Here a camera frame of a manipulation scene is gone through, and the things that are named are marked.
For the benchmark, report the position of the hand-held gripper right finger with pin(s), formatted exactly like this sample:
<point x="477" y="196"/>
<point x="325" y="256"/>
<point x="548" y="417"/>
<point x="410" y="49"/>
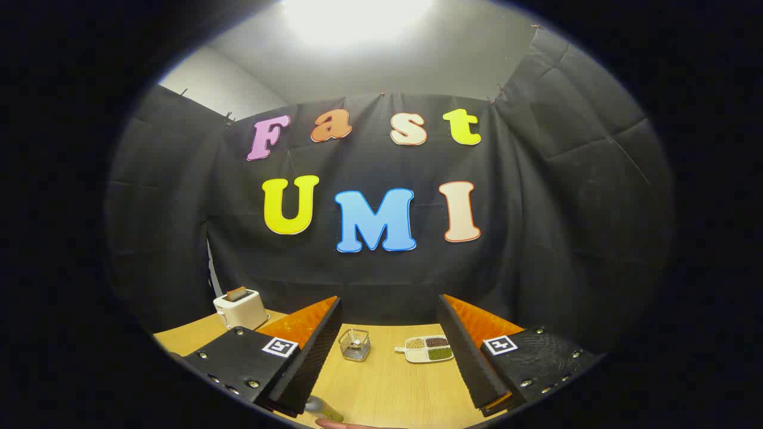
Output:
<point x="468" y="357"/>

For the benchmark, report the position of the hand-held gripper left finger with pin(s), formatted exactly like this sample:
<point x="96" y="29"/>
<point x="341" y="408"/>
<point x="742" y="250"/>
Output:
<point x="310" y="357"/>

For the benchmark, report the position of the silver juice bottle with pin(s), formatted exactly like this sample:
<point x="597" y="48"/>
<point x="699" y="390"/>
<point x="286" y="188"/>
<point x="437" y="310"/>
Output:
<point x="322" y="409"/>

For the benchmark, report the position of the white divided grain dish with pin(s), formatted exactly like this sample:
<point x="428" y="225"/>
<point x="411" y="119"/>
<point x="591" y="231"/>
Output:
<point x="426" y="350"/>

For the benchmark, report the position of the white toaster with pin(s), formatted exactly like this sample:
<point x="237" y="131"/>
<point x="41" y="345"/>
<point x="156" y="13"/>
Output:
<point x="241" y="313"/>

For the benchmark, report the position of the wooden table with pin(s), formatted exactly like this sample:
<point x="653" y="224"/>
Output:
<point x="387" y="387"/>

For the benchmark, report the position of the toast slice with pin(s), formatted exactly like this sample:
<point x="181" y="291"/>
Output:
<point x="236" y="293"/>

